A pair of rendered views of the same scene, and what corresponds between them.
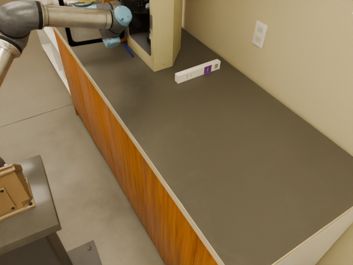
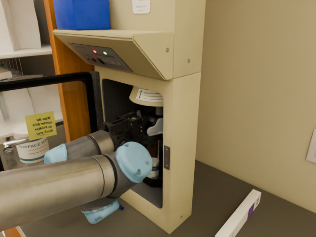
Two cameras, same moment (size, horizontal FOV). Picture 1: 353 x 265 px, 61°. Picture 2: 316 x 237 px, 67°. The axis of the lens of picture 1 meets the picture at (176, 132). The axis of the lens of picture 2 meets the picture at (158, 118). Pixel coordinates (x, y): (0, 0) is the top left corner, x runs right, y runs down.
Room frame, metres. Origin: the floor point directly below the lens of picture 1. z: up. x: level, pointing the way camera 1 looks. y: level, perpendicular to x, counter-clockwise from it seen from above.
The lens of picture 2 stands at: (0.82, 0.28, 1.53)
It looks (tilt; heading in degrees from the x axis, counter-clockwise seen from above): 22 degrees down; 347
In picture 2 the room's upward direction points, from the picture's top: straight up
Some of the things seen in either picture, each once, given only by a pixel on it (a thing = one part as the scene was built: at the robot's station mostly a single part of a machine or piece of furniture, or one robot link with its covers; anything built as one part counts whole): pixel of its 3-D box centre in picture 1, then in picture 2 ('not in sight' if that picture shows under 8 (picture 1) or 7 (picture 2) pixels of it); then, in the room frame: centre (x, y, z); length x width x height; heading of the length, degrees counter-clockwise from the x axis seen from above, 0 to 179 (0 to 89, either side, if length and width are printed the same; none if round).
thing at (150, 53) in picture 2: not in sight; (107, 52); (1.43, 0.27, 1.46); 0.32 x 0.12 x 0.10; 33
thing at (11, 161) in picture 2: not in sight; (10, 158); (1.46, 0.55, 1.18); 0.02 x 0.02 x 0.06; 24
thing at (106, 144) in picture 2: (115, 9); (99, 145); (1.38, 0.30, 1.23); 0.08 x 0.05 x 0.08; 34
